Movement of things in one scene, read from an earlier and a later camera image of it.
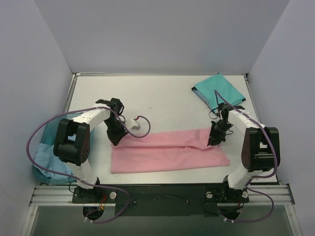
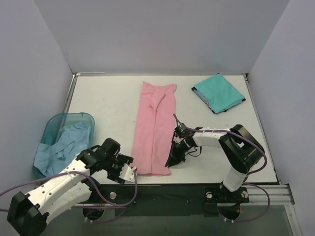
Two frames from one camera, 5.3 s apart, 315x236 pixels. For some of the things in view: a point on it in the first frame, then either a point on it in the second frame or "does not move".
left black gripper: [117, 132] → [117, 172]
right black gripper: [216, 132] → [179, 148]
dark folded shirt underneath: [203, 98] does not move
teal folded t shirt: [223, 86] does not move
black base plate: [162, 200] does not move
